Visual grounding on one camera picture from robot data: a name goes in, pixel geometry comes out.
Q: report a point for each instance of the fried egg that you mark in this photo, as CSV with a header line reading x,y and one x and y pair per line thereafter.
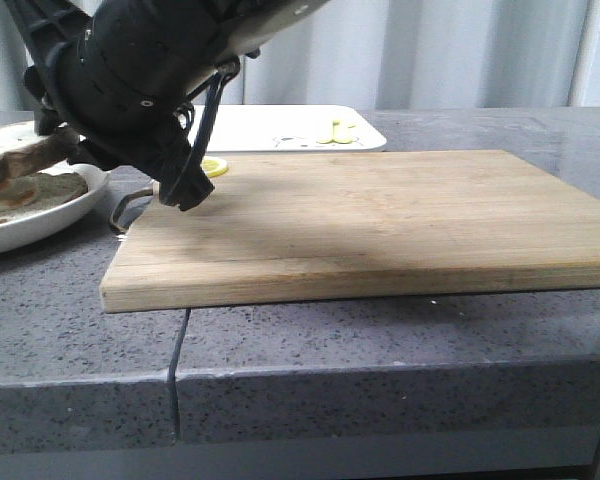
x,y
17,192

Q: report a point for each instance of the wooden cutting board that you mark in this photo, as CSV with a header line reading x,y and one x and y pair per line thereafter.
x,y
286,227

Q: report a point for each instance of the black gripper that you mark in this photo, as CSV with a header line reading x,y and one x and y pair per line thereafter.
x,y
140,81

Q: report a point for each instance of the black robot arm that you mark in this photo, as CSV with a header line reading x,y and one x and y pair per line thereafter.
x,y
265,22

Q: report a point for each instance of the metal board handle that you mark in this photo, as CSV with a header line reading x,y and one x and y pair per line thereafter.
x,y
127,210

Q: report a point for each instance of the light green utensil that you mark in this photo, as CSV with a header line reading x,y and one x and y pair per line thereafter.
x,y
335,131

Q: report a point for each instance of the lemon slice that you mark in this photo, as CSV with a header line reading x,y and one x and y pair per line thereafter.
x,y
214,166

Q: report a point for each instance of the white round plate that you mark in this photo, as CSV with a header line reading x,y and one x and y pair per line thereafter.
x,y
35,227

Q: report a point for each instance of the grey curtain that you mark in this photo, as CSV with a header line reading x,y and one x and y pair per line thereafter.
x,y
431,55

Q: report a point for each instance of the white rectangular tray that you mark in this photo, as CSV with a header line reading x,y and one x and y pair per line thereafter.
x,y
287,128

